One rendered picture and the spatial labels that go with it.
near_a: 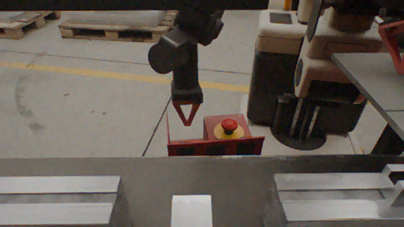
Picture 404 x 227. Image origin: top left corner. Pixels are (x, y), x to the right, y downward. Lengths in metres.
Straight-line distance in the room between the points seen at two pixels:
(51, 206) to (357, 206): 0.31
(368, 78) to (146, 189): 0.38
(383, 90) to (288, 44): 0.80
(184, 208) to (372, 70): 0.39
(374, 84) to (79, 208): 0.43
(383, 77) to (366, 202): 0.24
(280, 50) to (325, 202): 0.99
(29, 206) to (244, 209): 0.26
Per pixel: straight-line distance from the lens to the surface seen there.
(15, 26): 3.71
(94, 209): 0.31
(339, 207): 0.33
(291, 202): 0.31
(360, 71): 0.52
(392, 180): 0.35
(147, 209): 0.41
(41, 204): 0.34
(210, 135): 0.65
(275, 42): 1.24
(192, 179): 0.44
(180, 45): 0.50
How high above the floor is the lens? 1.22
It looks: 38 degrees down
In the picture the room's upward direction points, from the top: straight up
